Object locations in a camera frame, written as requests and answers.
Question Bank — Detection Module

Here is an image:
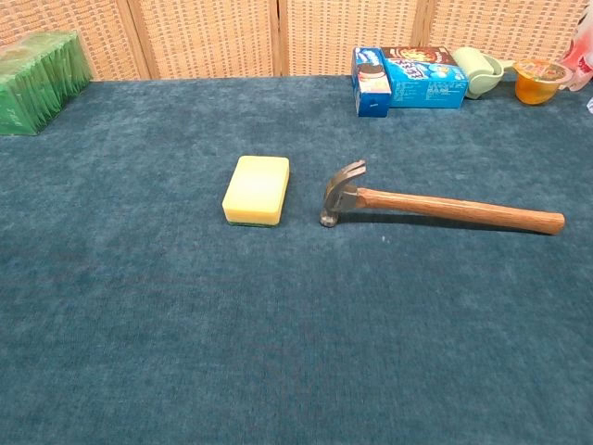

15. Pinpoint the wooden handle claw hammer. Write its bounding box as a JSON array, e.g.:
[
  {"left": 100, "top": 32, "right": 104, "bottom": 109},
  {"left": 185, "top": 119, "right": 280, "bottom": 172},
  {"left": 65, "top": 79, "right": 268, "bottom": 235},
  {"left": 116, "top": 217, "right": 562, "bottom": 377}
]
[{"left": 319, "top": 159, "right": 567, "bottom": 236}]

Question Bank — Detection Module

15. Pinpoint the yellow sponge with green base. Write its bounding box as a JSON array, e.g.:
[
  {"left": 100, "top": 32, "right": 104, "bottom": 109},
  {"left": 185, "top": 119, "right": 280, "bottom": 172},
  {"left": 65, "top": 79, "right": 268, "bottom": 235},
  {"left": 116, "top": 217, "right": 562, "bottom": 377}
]
[{"left": 221, "top": 155, "right": 291, "bottom": 228}]

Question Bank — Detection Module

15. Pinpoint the blue table cloth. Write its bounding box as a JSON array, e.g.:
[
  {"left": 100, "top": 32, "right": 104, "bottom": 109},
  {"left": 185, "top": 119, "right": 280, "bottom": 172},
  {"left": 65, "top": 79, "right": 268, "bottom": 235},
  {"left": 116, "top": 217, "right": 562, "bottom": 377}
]
[{"left": 0, "top": 72, "right": 593, "bottom": 445}]

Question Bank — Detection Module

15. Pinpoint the blue Oreo cookie box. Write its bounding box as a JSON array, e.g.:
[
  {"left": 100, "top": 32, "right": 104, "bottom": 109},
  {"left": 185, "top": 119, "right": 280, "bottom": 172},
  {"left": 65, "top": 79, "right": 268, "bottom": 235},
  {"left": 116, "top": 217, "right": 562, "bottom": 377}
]
[{"left": 350, "top": 45, "right": 393, "bottom": 119}]

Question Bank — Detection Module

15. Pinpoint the woven rattan folding screen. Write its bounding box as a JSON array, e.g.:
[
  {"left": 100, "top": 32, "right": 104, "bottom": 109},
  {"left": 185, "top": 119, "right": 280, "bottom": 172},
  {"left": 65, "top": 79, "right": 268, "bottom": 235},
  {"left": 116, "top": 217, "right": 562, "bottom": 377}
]
[{"left": 0, "top": 0, "right": 593, "bottom": 83}]

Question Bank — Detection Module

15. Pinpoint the light blue snack box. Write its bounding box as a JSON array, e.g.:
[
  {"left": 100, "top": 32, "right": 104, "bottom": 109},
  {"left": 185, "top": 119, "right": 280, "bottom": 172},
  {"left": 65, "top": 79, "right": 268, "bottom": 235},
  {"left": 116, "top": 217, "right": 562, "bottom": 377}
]
[{"left": 381, "top": 57, "right": 470, "bottom": 110}]

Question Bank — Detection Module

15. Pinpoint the brown snack box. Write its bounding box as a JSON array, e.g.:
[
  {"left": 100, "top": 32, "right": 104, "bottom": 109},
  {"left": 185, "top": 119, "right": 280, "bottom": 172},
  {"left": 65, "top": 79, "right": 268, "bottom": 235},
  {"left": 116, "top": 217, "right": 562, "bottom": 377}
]
[{"left": 380, "top": 45, "right": 461, "bottom": 67}]

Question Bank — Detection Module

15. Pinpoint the pale green plastic cup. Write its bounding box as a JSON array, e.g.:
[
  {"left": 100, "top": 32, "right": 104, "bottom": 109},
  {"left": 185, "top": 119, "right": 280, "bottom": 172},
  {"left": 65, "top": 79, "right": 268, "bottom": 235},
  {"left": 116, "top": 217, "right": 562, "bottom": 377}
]
[{"left": 451, "top": 46, "right": 515, "bottom": 101}]

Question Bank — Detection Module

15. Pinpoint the orange jelly cup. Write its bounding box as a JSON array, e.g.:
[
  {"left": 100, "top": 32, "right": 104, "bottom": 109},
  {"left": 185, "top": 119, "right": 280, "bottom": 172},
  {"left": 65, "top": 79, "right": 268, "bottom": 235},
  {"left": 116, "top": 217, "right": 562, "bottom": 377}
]
[{"left": 512, "top": 58, "right": 572, "bottom": 106}]

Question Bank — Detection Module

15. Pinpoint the green plastic wrapped package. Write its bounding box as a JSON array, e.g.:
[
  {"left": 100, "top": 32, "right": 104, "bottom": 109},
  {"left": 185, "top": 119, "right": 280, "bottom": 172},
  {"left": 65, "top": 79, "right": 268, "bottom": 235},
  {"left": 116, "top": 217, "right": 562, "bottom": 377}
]
[{"left": 0, "top": 30, "right": 93, "bottom": 137}]

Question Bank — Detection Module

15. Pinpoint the red and white plastic bag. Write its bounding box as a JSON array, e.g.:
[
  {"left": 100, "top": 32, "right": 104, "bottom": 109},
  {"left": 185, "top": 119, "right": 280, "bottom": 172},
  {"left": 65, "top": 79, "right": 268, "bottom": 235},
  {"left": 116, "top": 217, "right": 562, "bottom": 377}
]
[{"left": 558, "top": 9, "right": 593, "bottom": 93}]

